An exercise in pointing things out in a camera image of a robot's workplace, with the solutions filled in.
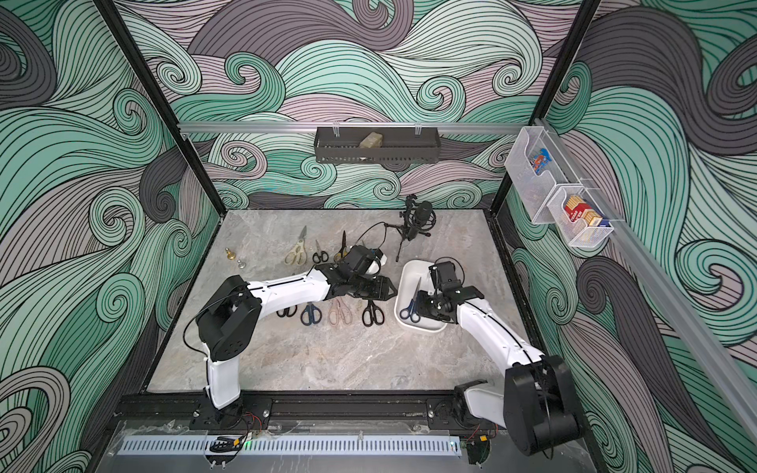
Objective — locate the pink bladed scissors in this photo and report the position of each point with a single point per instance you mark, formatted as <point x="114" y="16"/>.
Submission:
<point x="339" y="313"/>

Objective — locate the small black scissors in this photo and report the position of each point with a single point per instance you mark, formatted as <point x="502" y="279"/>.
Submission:
<point x="320" y="255"/>

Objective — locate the clear wall bin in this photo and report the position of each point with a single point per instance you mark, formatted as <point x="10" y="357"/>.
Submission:
<point x="578" y="234"/>
<point x="535" y="190"/>

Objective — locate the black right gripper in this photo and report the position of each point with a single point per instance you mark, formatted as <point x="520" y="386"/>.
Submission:
<point x="425" y="305"/>

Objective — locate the black wall shelf tray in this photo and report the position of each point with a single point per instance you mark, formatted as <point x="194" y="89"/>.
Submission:
<point x="391" y="146"/>

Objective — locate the beige sponge block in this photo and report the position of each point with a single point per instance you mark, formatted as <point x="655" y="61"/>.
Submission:
<point x="373" y="140"/>

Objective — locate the clear wall bin near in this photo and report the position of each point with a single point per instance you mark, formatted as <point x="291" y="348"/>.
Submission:
<point x="578" y="234"/>

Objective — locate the white perforated strip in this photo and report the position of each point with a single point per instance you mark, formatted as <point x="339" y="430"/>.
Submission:
<point x="297" y="445"/>

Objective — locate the cream handled kitchen scissors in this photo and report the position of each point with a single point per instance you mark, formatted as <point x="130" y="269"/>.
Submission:
<point x="298" y="254"/>

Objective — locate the large black handled scissors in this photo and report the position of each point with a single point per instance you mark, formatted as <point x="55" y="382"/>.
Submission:
<point x="288" y="312"/>

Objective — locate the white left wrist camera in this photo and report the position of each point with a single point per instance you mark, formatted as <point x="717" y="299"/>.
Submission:
<point x="378" y="260"/>

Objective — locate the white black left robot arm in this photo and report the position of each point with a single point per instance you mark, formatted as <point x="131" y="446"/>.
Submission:
<point x="227" y="323"/>

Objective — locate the clear wall bin far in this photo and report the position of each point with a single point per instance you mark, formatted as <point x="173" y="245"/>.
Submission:
<point x="535" y="190"/>

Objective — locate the white plastic storage box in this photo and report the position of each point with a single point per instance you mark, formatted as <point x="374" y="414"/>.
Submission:
<point x="415" y="276"/>

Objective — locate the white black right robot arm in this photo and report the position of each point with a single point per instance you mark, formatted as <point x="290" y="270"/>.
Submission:
<point x="537" y="402"/>

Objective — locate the slim black scissors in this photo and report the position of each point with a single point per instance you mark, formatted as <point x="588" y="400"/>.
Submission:
<point x="373" y="315"/>

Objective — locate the yellow black handled scissors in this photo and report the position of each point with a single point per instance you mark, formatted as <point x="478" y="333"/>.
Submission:
<point x="341" y="253"/>

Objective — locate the dark blue handled scissors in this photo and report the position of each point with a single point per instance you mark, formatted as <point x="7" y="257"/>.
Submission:
<point x="311" y="315"/>

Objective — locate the blue red small packet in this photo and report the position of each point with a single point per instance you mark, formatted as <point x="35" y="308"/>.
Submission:
<point x="540" y="160"/>

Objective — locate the red yellow small boxes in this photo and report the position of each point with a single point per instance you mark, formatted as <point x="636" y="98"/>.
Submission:
<point x="578" y="209"/>

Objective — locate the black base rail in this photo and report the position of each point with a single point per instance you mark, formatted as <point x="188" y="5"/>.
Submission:
<point x="436" y="409"/>

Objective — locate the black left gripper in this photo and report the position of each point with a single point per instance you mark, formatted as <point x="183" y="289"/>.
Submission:
<point x="380" y="290"/>

